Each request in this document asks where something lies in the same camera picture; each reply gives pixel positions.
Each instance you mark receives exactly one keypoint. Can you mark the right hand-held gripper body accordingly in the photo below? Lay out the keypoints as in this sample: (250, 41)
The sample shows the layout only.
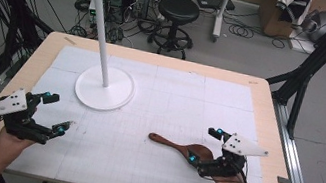
(233, 158)

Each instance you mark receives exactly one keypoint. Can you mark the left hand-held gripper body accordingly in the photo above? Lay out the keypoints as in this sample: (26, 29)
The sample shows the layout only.
(8, 105)

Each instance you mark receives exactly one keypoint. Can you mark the brown wooden spoon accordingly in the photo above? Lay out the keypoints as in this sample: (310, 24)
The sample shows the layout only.
(172, 144)

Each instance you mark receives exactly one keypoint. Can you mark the white hook stand rack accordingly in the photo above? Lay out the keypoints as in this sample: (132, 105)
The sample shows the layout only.
(102, 43)

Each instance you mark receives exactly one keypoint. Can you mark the person's left hand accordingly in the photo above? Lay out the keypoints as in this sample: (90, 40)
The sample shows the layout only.
(9, 145)

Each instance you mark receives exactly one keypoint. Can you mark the white grid mat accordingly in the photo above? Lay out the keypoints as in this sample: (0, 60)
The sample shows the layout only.
(165, 105)

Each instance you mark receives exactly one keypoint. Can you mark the beige tape piece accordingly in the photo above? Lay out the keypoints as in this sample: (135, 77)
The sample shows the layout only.
(70, 41)

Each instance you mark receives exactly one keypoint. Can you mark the white metal stand leg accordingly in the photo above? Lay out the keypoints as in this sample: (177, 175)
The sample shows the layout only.
(221, 13)

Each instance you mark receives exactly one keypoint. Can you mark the brown cardboard box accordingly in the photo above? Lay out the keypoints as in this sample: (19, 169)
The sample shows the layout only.
(270, 17)

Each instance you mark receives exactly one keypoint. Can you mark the black round stool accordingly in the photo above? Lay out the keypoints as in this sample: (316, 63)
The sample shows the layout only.
(178, 9)

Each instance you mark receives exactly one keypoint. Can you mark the black flat device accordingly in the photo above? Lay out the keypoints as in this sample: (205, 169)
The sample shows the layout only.
(213, 3)

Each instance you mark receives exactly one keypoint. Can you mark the grey round appliance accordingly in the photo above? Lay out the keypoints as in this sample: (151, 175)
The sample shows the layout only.
(323, 26)

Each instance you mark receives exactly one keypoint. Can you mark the black frame struts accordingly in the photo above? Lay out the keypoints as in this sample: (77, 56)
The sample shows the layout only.
(324, 49)

